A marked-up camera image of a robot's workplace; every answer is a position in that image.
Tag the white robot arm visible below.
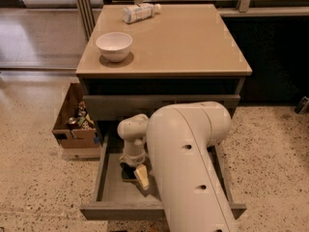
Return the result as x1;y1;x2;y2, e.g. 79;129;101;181
117;101;239;232

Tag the metal can in box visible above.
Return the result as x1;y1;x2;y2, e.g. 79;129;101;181
67;117;78;130

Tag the closed grey top drawer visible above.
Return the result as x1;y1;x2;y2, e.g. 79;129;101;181
83;95;240;121

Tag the grey drawer cabinet beige top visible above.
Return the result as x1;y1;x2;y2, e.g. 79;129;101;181
75;3;253;147

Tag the open grey middle drawer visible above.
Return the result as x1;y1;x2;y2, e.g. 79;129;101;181
79;130;247;221

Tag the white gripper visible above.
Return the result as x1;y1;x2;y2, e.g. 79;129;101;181
119;153;150;190

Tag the cardboard box with items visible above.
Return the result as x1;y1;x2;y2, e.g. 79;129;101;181
52;83;99;148

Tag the white ceramic bowl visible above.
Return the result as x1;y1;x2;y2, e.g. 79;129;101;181
96;32;132;62

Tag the white plastic bottle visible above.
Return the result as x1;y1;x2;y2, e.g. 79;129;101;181
123;3;161;24

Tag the green yellow sponge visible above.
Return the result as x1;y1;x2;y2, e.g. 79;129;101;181
120;162;137;182

